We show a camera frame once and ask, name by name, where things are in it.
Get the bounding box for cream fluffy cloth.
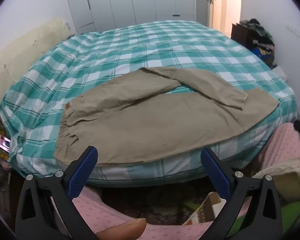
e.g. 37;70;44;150
252;156;300;203

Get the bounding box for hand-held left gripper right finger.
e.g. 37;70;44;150
200;147;283;240

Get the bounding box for dark wooden cabinet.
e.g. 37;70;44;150
230;23;256;48

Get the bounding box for cream headboard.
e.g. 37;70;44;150
0;18;73;117

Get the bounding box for person's pink dotted pajamas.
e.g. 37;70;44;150
50;124;300;240

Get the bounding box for white wardrobe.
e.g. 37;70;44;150
63;0;197;30

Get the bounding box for pile of clothes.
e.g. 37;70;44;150
240;18;276;68

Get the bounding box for khaki pants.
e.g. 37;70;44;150
54;67;280;165

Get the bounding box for cardboard box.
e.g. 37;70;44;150
184;192;227;226

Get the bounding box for shiny pink object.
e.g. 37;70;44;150
0;134;11;153

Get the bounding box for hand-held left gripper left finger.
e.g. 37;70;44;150
15;145;100;240

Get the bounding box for bed with teal plaid sheet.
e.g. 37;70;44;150
0;20;298;188

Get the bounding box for patterned dark rug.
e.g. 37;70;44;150
100;180;215;227

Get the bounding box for green mat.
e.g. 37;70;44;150
226;200;300;239

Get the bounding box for white door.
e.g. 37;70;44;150
206;0;217;28

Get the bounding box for person's left hand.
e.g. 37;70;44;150
94;218;147;240

